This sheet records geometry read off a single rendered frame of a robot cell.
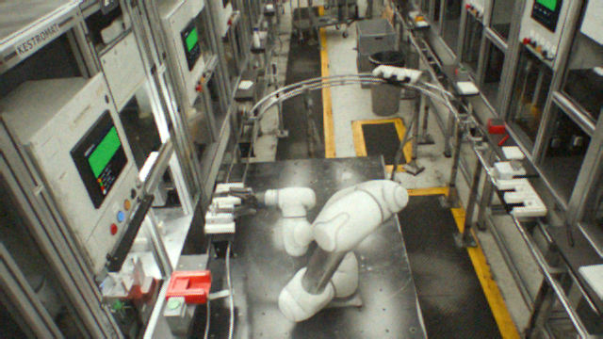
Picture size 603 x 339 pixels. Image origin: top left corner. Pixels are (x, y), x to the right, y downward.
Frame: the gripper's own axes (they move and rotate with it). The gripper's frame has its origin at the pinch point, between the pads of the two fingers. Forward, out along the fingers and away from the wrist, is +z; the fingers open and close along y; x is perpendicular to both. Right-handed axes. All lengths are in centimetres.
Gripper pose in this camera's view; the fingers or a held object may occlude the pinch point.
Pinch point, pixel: (220, 202)
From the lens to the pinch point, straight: 194.6
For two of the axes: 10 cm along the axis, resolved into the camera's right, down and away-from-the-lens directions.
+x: -0.2, 5.7, -8.2
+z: -10.0, 0.6, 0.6
